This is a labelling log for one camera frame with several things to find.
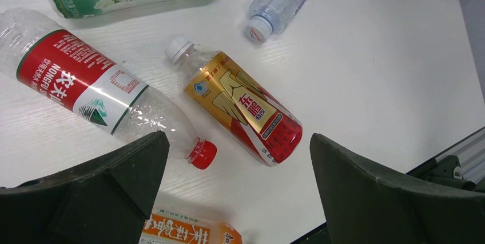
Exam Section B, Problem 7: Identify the purple label clear bottle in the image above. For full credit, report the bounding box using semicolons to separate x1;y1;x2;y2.
244;0;307;43

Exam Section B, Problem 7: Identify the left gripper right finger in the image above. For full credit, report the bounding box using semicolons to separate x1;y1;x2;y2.
309;133;484;243

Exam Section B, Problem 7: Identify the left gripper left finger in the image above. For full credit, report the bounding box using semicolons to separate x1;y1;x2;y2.
1;131;170;243

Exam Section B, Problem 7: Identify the gold red energy drink bottle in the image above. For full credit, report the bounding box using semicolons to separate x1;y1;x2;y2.
165;35;303;167

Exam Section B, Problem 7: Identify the red Nongfu label bottle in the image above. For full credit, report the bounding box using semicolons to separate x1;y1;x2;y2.
1;9;217;170

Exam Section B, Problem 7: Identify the orange tea bottle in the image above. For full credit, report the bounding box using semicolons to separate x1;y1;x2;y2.
139;208;244;244

